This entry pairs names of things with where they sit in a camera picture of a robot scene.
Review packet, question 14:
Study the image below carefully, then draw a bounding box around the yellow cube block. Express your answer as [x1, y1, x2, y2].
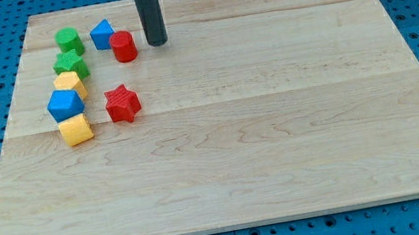
[58, 113, 94, 147]

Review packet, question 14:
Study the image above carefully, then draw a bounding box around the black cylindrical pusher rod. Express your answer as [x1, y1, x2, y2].
[134, 0, 168, 47]

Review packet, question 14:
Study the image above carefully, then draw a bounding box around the blue triangular block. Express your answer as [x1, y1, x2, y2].
[90, 19, 115, 51]

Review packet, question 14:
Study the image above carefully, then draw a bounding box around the red cylinder block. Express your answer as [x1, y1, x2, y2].
[109, 30, 138, 63]

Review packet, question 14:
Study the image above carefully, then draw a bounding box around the blue cube block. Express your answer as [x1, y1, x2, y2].
[46, 89, 85, 122]

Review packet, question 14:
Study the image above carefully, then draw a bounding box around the green star block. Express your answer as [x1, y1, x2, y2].
[53, 49, 90, 79]

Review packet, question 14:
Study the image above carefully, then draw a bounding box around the green cylinder block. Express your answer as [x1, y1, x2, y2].
[55, 27, 85, 56]

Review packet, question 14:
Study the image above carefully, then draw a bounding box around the red star block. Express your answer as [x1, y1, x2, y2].
[104, 84, 141, 123]

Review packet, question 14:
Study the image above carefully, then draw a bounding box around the light wooden board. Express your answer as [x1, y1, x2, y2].
[0, 0, 419, 235]

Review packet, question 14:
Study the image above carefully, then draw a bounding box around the yellow pentagon block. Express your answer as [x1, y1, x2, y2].
[53, 71, 88, 99]

